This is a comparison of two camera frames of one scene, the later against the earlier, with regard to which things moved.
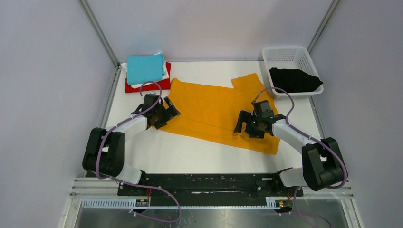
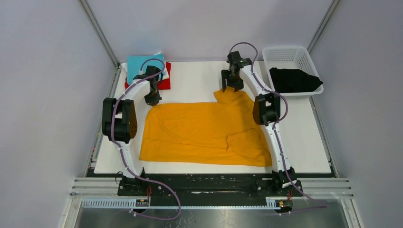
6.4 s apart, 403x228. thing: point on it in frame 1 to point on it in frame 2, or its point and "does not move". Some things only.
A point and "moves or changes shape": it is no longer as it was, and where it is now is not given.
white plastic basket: x=293 y=58 does not move
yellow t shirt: x=213 y=111 moves or changes shape
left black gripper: x=169 y=113 to x=153 y=101
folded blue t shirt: x=144 y=69 does not move
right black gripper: x=246 y=117 to x=236 y=86
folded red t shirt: x=164 y=85 does not move
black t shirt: x=286 y=80 does not move
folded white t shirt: x=124 y=66 does not move
